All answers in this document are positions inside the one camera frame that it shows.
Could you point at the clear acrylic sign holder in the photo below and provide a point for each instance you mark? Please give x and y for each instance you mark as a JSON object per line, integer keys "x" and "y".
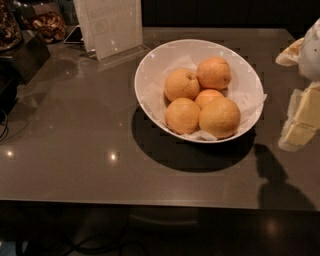
{"x": 111, "y": 29}

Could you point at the glass jar of nuts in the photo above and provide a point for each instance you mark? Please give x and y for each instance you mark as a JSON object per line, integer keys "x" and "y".
{"x": 10, "y": 33}

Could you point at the middle small orange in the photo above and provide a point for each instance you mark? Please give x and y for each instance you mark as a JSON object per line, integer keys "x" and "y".
{"x": 206, "y": 96}

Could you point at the container of dried fruit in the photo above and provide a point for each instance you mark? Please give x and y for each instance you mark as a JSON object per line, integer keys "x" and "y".
{"x": 43, "y": 16}

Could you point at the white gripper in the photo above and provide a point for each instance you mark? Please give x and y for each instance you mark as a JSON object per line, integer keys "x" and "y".
{"x": 310, "y": 53}

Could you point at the white oval bowl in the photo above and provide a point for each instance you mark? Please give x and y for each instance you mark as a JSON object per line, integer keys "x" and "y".
{"x": 195, "y": 48}

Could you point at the white paper bowl liner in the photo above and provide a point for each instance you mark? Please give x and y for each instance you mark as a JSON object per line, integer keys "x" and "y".
{"x": 245, "y": 89}

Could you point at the dark smartphone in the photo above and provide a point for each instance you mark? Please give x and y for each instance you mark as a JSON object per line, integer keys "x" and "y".
{"x": 75, "y": 36}

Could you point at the black box on left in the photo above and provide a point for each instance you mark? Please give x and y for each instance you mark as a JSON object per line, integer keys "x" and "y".
{"x": 19, "y": 65}

